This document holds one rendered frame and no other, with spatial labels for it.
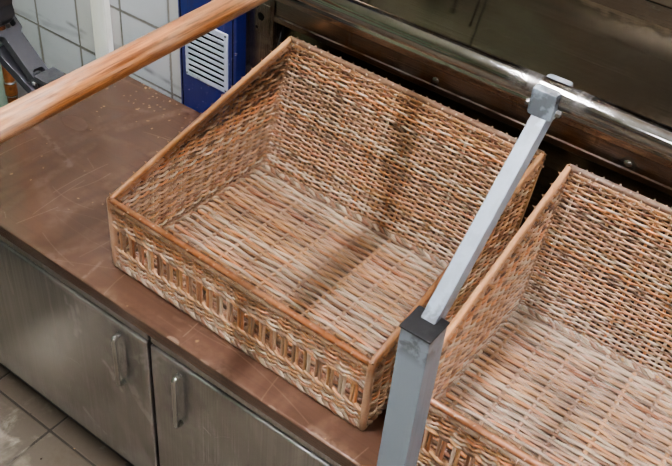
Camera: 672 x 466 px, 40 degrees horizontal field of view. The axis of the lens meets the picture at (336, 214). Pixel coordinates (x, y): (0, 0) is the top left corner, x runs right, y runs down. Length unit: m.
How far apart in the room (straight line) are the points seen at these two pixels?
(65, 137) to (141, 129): 0.16
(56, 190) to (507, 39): 0.89
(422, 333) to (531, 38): 0.63
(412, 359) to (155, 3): 1.20
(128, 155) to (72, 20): 0.51
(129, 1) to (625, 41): 1.11
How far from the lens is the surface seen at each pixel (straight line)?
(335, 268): 1.64
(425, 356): 1.06
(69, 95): 0.96
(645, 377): 1.60
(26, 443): 2.17
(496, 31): 1.53
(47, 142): 1.97
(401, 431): 1.17
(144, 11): 2.09
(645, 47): 1.46
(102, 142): 1.95
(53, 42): 2.42
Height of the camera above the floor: 1.70
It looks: 39 degrees down
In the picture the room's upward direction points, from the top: 6 degrees clockwise
